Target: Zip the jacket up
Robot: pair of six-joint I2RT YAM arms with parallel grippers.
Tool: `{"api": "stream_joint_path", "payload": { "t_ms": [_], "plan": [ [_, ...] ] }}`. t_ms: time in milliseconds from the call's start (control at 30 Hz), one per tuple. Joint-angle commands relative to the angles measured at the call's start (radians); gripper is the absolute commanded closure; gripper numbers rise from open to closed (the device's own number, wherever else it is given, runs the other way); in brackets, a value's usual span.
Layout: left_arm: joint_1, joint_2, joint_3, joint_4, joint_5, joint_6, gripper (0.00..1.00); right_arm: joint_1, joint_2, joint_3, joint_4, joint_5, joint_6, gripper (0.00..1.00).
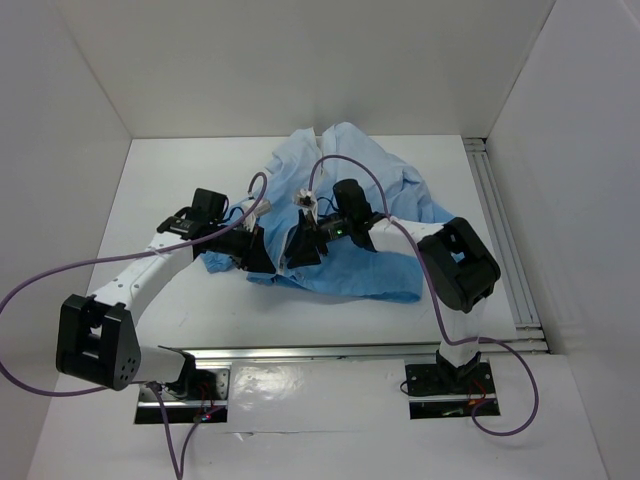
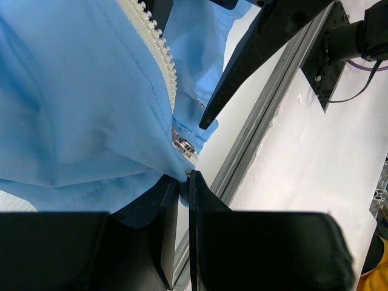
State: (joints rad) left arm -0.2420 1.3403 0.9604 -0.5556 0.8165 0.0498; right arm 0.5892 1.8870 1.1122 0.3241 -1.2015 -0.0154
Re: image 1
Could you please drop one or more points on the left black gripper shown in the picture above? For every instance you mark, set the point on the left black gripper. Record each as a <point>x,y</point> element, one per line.
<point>252,255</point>

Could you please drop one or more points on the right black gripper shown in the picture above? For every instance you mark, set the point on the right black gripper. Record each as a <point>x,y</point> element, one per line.
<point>305,241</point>

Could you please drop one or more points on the light blue zip jacket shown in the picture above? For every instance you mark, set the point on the light blue zip jacket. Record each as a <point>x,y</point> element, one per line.
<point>389,269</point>

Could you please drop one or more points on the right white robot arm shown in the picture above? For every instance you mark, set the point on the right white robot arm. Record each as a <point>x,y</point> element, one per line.
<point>459,270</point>

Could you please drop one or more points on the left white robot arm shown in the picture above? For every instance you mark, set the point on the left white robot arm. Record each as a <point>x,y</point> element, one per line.
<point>97,340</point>

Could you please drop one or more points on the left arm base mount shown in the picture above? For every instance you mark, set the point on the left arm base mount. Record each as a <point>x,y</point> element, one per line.
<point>197,385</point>

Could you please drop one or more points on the front aluminium rail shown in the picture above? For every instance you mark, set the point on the front aluminium rail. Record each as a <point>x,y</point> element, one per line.
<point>304,352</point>

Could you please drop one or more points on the aluminium rail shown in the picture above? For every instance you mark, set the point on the aluminium rail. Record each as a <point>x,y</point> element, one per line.
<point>531,338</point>
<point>304,352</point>

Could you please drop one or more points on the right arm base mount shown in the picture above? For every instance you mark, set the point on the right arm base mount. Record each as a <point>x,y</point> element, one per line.
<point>432,393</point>

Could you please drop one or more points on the right side aluminium rail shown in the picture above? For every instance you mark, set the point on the right side aluminium rail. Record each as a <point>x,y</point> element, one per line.
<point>531,338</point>

